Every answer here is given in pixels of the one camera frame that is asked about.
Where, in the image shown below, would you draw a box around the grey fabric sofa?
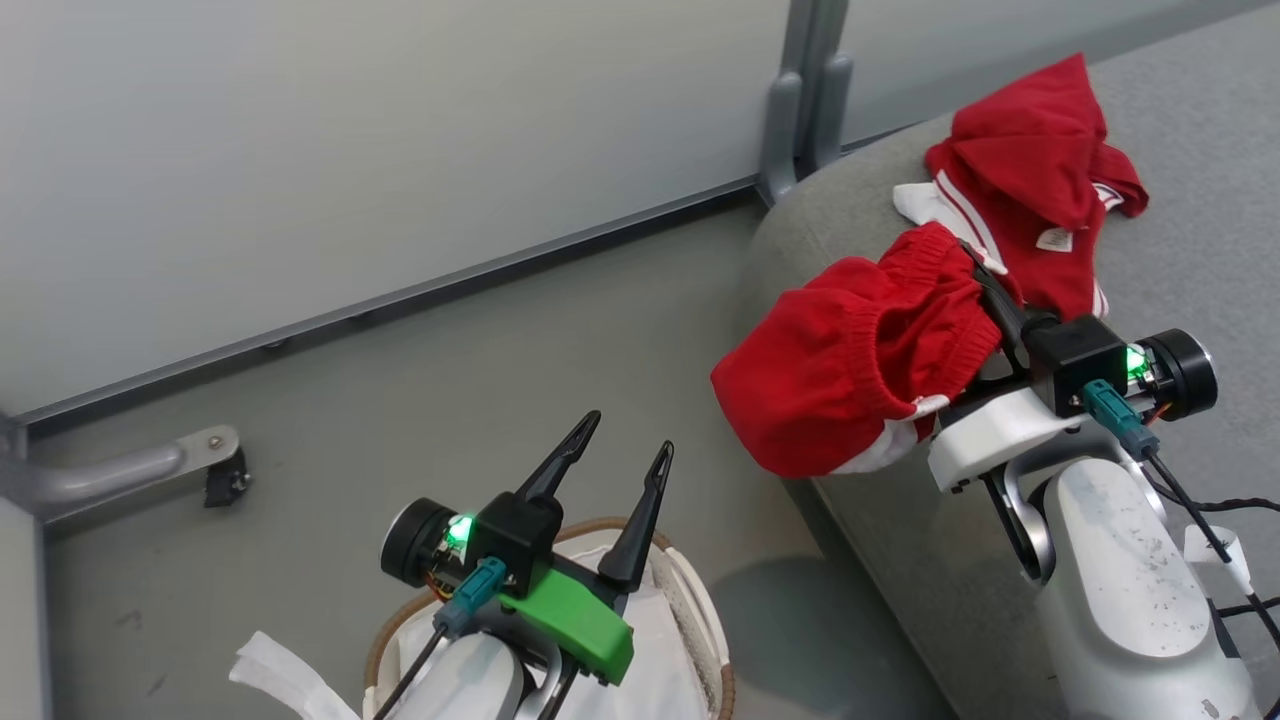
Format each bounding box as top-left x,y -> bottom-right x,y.
735,0 -> 1280,720

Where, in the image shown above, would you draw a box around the white wicker-rimmed laundry basket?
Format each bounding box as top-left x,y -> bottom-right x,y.
361,515 -> 737,720

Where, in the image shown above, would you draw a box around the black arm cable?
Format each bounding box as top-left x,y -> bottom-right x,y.
372,622 -> 448,720
1143,452 -> 1280,646

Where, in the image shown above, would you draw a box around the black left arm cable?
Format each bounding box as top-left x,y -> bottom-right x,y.
372,622 -> 448,720

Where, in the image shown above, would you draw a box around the red shorts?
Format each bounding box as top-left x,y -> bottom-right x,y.
709,221 -> 1007,478

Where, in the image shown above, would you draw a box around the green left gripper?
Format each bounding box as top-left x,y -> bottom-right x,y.
498,410 -> 675,689

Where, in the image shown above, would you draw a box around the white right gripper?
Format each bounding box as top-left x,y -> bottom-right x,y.
927,240 -> 1093,494

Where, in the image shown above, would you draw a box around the grey partition foot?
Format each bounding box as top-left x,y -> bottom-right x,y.
0,424 -> 242,523

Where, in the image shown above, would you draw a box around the white cloth basket liner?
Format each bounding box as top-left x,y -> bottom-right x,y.
229,530 -> 717,720

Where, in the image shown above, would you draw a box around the red jersey with white stripes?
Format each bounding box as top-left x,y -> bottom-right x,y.
892,52 -> 1150,323

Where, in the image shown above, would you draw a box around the grey partition side frame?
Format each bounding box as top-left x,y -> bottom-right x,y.
0,410 -> 53,720

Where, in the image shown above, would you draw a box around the grey partition corner post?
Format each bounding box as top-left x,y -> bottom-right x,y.
756,0 -> 857,207

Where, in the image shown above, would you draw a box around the black caster wheel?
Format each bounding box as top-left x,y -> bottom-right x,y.
204,450 -> 252,510

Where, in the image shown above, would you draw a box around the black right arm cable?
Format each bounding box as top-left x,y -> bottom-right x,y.
1143,452 -> 1280,646

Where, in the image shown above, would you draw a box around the grey partition bottom rail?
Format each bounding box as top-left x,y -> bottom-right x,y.
0,174 -> 763,433

